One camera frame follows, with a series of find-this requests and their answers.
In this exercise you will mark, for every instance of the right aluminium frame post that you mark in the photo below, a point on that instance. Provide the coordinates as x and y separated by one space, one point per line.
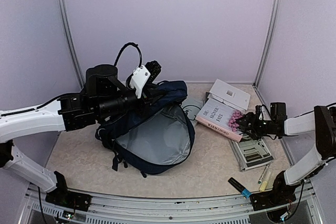
268 41

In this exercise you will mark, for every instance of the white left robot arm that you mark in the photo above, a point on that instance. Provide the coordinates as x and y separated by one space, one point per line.
102 96

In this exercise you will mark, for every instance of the aluminium frame post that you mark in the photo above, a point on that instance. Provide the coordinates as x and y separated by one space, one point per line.
70 43
268 41

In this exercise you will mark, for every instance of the navy blue student backpack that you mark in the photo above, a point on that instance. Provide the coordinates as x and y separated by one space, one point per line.
159 139

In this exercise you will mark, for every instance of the yellow highlighter marker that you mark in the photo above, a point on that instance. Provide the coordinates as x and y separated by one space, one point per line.
264 184

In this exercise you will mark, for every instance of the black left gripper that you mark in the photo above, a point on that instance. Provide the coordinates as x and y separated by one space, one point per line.
147 93

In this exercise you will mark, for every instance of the grey ianra book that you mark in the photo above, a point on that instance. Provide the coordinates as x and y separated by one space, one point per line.
251 153

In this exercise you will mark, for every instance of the white barcode booklet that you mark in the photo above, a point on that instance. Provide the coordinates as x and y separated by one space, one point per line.
229 95

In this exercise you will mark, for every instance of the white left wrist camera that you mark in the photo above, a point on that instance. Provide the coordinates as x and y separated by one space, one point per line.
143 75

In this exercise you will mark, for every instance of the pink Designer Fate book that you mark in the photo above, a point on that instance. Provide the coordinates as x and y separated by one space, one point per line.
220 118

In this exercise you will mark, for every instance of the left aluminium frame post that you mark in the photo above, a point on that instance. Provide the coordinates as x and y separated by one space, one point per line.
70 43

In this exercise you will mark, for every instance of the black blue highlighter marker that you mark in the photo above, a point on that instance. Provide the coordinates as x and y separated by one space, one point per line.
239 187

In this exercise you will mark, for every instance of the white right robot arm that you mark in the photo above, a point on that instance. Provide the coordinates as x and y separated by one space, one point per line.
317 127

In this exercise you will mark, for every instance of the white green-tip pen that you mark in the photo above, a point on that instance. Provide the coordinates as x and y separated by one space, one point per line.
263 174

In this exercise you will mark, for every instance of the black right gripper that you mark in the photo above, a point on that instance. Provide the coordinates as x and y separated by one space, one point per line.
250 116

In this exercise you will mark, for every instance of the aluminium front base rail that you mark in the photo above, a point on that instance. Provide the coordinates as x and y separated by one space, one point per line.
106 208

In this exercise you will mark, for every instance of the grey book with G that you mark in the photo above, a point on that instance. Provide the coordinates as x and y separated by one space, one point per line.
191 107

